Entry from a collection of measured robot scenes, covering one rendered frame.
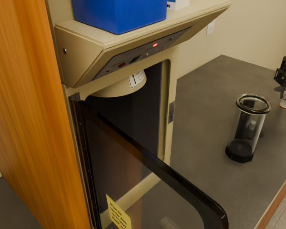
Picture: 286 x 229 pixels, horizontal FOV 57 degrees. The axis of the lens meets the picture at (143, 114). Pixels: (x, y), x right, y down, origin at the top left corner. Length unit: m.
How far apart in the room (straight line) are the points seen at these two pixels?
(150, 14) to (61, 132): 0.20
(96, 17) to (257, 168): 0.79
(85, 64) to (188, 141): 0.74
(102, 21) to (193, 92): 1.04
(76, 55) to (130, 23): 0.09
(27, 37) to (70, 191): 0.25
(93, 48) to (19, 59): 0.09
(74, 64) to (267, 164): 0.81
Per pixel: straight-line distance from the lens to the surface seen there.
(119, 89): 0.59
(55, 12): 0.43
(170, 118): 0.76
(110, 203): 0.54
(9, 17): 0.33
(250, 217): 0.88
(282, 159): 1.09
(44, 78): 0.33
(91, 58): 0.36
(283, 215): 2.18
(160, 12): 0.41
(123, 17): 0.36
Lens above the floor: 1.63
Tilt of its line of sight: 35 degrees down
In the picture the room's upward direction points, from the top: straight up
